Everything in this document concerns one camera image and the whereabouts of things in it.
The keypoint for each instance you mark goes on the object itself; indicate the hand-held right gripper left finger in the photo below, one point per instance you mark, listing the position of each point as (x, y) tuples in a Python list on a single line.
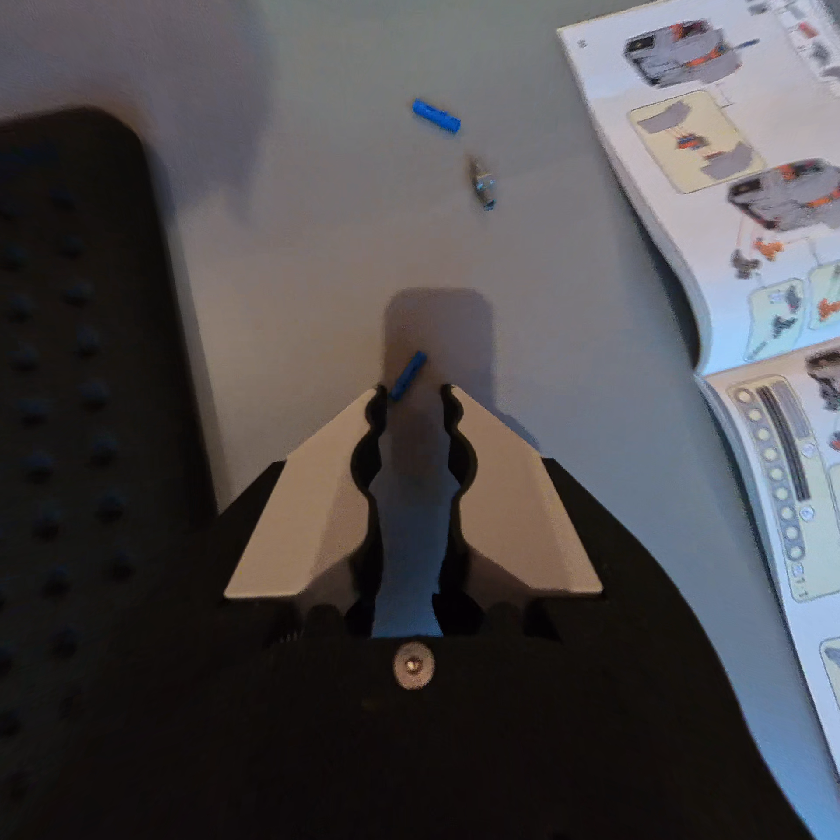
[(302, 525)]

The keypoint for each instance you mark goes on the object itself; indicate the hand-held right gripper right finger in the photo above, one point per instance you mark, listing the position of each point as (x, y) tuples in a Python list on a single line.
[(525, 525)]

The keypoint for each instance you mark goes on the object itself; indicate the blue connector pin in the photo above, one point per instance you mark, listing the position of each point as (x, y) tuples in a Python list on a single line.
[(436, 116), (408, 375)]

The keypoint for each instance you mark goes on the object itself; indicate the small grey axle pin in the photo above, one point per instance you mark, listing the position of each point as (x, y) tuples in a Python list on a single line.
[(484, 184)]

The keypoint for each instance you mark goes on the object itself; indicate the white instruction booklet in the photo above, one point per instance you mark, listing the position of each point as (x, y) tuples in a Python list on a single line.
[(610, 72)]

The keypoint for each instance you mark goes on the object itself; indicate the grey desk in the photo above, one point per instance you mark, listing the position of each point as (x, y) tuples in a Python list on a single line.
[(295, 229)]

